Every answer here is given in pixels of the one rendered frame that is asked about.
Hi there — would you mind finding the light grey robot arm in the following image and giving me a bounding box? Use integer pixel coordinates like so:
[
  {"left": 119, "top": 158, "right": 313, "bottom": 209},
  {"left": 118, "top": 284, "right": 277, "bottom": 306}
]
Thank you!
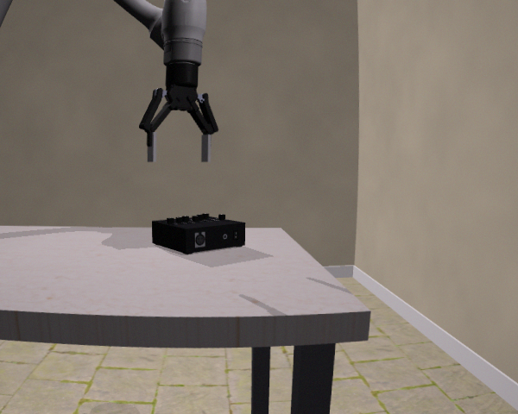
[{"left": 114, "top": 0, "right": 206, "bottom": 66}]

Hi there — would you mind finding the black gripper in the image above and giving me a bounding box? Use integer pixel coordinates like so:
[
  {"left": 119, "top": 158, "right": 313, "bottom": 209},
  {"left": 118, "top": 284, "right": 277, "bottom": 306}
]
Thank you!
[{"left": 139, "top": 63, "right": 218, "bottom": 162}]

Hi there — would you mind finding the black lighting desk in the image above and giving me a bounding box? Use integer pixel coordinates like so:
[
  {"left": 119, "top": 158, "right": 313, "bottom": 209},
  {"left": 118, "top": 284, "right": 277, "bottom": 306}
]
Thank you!
[{"left": 152, "top": 213, "right": 245, "bottom": 254}]

